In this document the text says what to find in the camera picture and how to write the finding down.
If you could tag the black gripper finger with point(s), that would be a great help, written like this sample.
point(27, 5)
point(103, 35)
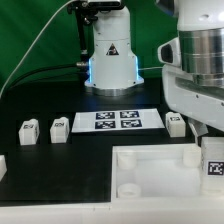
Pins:
point(197, 128)

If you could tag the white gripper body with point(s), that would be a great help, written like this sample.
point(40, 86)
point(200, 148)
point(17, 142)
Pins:
point(204, 104)

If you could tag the white square table top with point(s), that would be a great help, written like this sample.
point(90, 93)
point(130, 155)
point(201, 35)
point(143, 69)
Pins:
point(158, 171)

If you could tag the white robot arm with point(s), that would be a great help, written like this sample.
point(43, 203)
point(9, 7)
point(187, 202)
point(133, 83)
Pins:
point(193, 62)

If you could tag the white sheet with tags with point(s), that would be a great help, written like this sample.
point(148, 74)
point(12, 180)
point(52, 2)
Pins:
point(117, 120)

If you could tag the white L-shaped obstacle fence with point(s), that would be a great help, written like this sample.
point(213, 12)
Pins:
point(201, 210)

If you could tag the white block at left edge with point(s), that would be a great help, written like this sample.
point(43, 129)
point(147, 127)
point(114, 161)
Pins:
point(3, 167)

